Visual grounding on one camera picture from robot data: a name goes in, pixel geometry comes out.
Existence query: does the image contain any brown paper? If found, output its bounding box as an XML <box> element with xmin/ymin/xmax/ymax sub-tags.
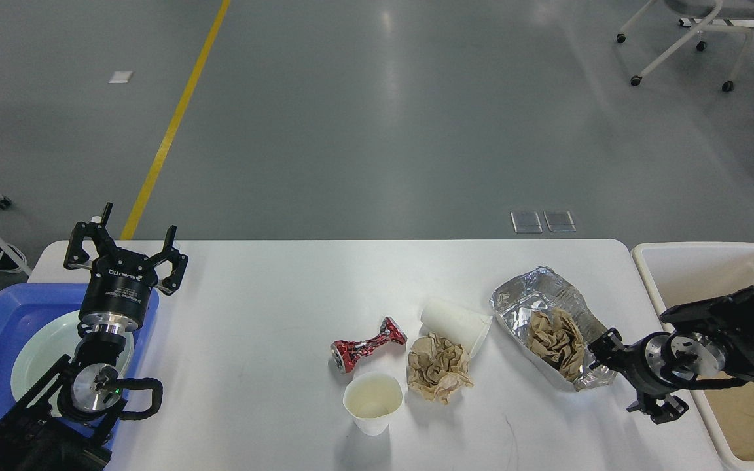
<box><xmin>528</xmin><ymin>307</ymin><xmax>586</xmax><ymax>382</ymax></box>

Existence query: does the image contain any beige plastic bin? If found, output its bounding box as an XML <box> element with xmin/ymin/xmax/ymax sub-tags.
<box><xmin>632</xmin><ymin>242</ymin><xmax>754</xmax><ymax>470</ymax></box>

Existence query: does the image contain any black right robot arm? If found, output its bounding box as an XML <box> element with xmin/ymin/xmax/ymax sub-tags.
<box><xmin>588</xmin><ymin>285</ymin><xmax>754</xmax><ymax>424</ymax></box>

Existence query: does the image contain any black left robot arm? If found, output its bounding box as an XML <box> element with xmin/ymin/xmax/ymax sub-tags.
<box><xmin>0</xmin><ymin>203</ymin><xmax>189</xmax><ymax>470</ymax></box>

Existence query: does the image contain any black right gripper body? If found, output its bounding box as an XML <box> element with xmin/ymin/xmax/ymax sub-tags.
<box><xmin>620</xmin><ymin>333</ymin><xmax>675</xmax><ymax>398</ymax></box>

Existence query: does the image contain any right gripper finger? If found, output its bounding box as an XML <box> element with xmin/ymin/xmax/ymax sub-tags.
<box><xmin>588</xmin><ymin>328</ymin><xmax>630</xmax><ymax>374</ymax></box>
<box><xmin>626</xmin><ymin>391</ymin><xmax>689</xmax><ymax>425</ymax></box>

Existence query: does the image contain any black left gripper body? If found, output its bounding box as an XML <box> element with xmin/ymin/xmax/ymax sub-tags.
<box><xmin>79</xmin><ymin>253</ymin><xmax>158</xmax><ymax>333</ymax></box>

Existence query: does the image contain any crushed red can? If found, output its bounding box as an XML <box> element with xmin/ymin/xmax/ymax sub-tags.
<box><xmin>330</xmin><ymin>316</ymin><xmax>408</xmax><ymax>374</ymax></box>

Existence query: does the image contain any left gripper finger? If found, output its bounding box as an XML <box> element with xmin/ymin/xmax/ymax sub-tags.
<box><xmin>63</xmin><ymin>202</ymin><xmax>119</xmax><ymax>272</ymax></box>
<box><xmin>145</xmin><ymin>226</ymin><xmax>189</xmax><ymax>296</ymax></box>

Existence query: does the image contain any floor outlet cover right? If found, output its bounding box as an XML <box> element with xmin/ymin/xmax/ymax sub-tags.
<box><xmin>543</xmin><ymin>211</ymin><xmax>577</xmax><ymax>233</ymax></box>

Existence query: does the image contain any silver foil bag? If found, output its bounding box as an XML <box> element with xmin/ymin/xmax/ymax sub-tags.
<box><xmin>490</xmin><ymin>266</ymin><xmax>617</xmax><ymax>393</ymax></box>

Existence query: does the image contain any white paper cup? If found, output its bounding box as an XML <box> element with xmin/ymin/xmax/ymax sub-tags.
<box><xmin>421</xmin><ymin>298</ymin><xmax>493</xmax><ymax>358</ymax></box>
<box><xmin>343</xmin><ymin>372</ymin><xmax>404</xmax><ymax>436</ymax></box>

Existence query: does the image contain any floor outlet cover left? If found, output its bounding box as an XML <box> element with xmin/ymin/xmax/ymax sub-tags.
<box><xmin>511</xmin><ymin>211</ymin><xmax>544</xmax><ymax>234</ymax></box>

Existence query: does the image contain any blue plastic tray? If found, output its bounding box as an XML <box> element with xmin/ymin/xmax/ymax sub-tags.
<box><xmin>0</xmin><ymin>284</ymin><xmax>146</xmax><ymax>419</ymax></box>

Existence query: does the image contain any lying white paper cup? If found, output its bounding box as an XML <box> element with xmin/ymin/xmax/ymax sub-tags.
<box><xmin>421</xmin><ymin>298</ymin><xmax>493</xmax><ymax>358</ymax></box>

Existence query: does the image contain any crumpled brown paper ball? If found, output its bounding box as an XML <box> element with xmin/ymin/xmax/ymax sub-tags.
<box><xmin>406</xmin><ymin>333</ymin><xmax>474</xmax><ymax>405</ymax></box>

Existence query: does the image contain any white office chair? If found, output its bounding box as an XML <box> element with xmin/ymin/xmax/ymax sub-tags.
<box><xmin>630</xmin><ymin>1</ymin><xmax>754</xmax><ymax>92</ymax></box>

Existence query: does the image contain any floor outlet cover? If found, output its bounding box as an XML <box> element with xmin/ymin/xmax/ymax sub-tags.
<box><xmin>543</xmin><ymin>211</ymin><xmax>577</xmax><ymax>233</ymax></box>
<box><xmin>511</xmin><ymin>211</ymin><xmax>544</xmax><ymax>234</ymax></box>

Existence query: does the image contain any white floor tag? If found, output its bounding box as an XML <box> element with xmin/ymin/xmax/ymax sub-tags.
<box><xmin>107</xmin><ymin>71</ymin><xmax>134</xmax><ymax>84</ymax></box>

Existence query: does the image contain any green plate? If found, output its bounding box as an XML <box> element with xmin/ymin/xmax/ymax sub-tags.
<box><xmin>10</xmin><ymin>311</ymin><xmax>135</xmax><ymax>417</ymax></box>

